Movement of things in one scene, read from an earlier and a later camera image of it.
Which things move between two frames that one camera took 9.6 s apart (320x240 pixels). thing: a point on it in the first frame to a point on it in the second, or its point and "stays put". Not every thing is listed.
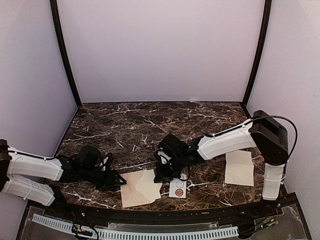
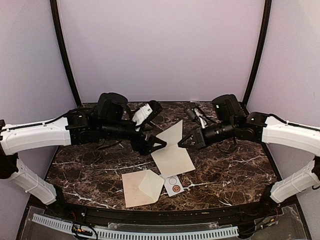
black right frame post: x=261 y=50 stays put
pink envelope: x=140 y=188 stays put
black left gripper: x=110 y=180 to x=137 y=145
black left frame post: x=56 y=15 stays put
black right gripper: x=161 y=176 to x=199 y=139
